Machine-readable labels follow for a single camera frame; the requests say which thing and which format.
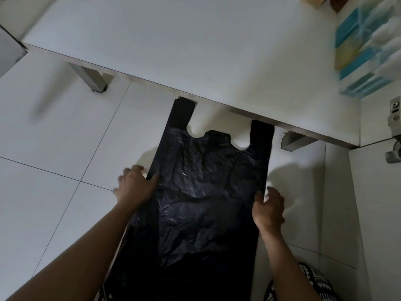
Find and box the person's right hand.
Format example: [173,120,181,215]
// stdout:
[252,186,286,237]

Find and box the person's left hand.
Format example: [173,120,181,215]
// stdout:
[112,165,160,213]

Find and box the black plastic carrier bag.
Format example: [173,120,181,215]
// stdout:
[105,97,275,301]

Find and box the person's left forearm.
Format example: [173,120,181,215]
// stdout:
[6,202,138,301]

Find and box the person's right forearm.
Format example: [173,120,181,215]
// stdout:
[259,228,323,301]

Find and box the grey metal table leg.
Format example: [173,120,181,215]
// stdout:
[280,130,319,153]
[67,61,115,93]

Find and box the stack of blue packets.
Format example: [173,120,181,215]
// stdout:
[335,0,401,99]

